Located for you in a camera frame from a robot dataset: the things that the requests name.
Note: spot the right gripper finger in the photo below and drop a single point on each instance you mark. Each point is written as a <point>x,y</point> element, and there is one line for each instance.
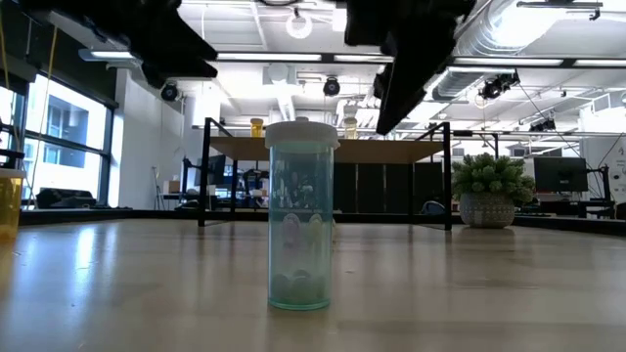
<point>381,80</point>
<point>411,83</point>

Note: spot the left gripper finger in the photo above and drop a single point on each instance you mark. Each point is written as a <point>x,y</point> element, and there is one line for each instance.
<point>181,71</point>
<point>166,34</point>

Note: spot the yellow pill bottle white cap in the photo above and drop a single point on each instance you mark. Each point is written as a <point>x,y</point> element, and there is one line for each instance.
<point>350,129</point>

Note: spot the orange pill bottle white cap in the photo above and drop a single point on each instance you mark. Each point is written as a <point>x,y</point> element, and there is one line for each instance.
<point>256,129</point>
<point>10,205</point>

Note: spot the teal pill bottle white cap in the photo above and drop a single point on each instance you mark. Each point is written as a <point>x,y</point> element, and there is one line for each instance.
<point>300,195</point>

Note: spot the wooden shelf black metal legs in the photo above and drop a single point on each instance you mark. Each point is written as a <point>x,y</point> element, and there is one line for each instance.
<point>381,151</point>

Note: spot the round black spotlight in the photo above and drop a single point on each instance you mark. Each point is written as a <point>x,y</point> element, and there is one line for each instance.
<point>331,86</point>
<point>168,92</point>

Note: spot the white ceiling light strip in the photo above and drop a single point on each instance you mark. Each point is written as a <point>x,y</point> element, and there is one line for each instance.
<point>112,55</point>
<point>269,57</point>
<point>508,62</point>

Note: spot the black track light cluster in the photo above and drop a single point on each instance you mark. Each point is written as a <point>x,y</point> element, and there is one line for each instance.
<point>499,85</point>

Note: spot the white round ceiling fixture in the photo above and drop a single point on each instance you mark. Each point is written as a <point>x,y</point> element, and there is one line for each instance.
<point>299,25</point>

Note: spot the black computer monitor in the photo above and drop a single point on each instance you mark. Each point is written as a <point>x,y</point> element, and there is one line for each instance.
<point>216,170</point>
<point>560,173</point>

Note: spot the black partition panels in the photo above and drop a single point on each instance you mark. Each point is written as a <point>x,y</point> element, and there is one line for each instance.
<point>391,188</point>

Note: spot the cardboard box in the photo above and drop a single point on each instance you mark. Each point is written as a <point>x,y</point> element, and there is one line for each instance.
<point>171,187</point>

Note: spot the green plant in patterned pot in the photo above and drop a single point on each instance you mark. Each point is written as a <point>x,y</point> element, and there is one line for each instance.
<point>489,181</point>

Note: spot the large window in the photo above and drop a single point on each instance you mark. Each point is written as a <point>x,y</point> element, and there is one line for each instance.
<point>63,146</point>

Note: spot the black sofa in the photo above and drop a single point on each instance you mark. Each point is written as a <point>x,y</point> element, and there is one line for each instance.
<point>63,199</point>

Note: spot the silver ventilation duct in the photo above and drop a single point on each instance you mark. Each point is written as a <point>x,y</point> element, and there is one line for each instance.
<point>499,34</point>

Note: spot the black aluminium table frame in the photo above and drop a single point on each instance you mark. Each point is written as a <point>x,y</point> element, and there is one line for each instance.
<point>122,215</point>

